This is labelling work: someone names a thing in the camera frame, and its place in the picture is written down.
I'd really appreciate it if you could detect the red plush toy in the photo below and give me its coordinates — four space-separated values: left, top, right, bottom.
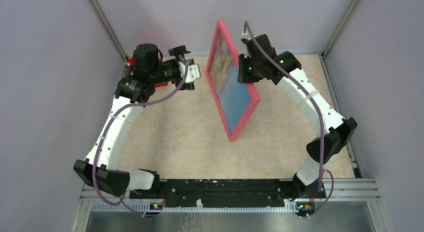
123 57 168 88

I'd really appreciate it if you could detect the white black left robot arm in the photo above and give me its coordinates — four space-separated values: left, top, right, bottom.
73 43 201 199

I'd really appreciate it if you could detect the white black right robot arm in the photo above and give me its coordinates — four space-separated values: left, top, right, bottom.
237 32 358 198

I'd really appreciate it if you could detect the grey cable duct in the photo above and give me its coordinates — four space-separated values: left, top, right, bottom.
91 200 315 214

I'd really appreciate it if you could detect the landscape beach photo print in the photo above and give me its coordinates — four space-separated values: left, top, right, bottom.
209 33 252 133

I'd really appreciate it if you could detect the aluminium front rail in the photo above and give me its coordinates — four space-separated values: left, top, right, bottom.
79 178 382 202

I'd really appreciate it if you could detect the pink wooden picture frame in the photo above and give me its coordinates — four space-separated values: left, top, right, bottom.
205 19 261 142

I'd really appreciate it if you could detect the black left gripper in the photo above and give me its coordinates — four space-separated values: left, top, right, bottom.
149 46 195 89

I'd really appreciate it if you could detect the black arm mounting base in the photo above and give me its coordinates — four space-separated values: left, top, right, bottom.
129 179 326 208

